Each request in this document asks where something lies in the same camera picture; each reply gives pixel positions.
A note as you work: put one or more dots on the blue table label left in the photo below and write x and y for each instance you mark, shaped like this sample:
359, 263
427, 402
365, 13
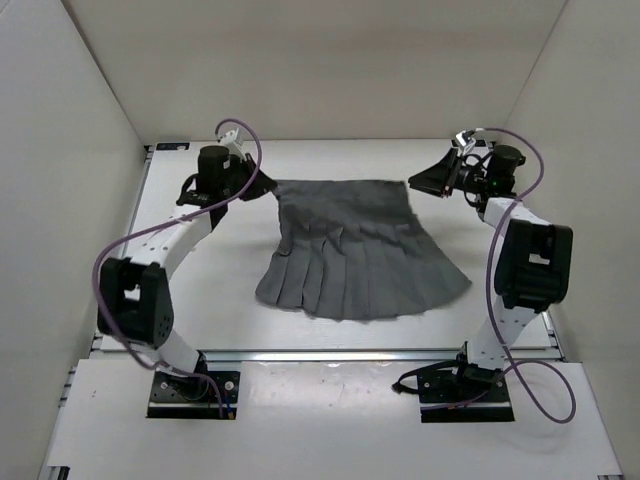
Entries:
172, 146

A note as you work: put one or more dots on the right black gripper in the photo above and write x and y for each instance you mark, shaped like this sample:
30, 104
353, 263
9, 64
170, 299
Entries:
436, 180

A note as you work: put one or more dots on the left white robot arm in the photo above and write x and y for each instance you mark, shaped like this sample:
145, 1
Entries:
135, 305

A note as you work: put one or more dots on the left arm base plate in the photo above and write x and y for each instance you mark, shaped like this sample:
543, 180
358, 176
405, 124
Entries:
173, 397

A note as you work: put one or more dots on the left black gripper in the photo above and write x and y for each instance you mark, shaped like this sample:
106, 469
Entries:
261, 184

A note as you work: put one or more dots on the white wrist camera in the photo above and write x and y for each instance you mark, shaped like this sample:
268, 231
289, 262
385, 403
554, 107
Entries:
233, 141
465, 142

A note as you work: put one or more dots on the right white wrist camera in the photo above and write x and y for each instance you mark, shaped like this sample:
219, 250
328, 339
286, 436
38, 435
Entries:
465, 142

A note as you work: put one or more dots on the grey pleated skirt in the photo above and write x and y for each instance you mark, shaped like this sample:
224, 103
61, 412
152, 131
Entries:
355, 250

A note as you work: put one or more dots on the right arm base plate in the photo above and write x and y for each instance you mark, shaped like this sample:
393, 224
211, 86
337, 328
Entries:
444, 399

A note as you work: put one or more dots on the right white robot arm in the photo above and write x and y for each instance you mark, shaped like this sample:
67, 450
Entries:
528, 270

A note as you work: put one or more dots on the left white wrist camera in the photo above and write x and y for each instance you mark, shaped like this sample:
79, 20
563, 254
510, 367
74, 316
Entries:
233, 141

